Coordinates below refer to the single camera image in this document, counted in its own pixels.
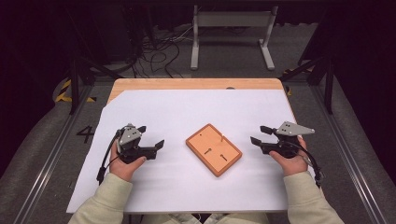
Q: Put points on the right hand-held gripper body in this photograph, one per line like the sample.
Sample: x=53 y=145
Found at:
x=291 y=129

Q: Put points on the person's right leg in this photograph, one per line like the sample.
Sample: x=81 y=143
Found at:
x=236 y=218

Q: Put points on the white metal stand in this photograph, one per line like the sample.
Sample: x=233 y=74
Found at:
x=233 y=19

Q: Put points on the person's left hand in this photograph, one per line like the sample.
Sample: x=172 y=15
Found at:
x=124 y=170

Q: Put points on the yellow black hazard tape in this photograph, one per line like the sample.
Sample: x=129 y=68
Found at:
x=63 y=93

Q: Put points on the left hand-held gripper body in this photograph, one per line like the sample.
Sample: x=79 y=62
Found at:
x=130 y=138

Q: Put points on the person's right hand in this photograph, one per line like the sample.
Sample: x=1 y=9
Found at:
x=294 y=166

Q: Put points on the black metal stand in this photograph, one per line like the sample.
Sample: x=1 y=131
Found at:
x=74 y=87
x=328 y=87

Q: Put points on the person's left leg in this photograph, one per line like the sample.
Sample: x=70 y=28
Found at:
x=174 y=219

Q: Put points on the white paper sheet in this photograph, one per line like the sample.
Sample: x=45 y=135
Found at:
x=174 y=118

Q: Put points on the person's leg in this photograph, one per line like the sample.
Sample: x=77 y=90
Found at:
x=174 y=219
x=236 y=218

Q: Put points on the aluminium floor rail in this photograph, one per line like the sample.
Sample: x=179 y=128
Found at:
x=53 y=155
x=345 y=155

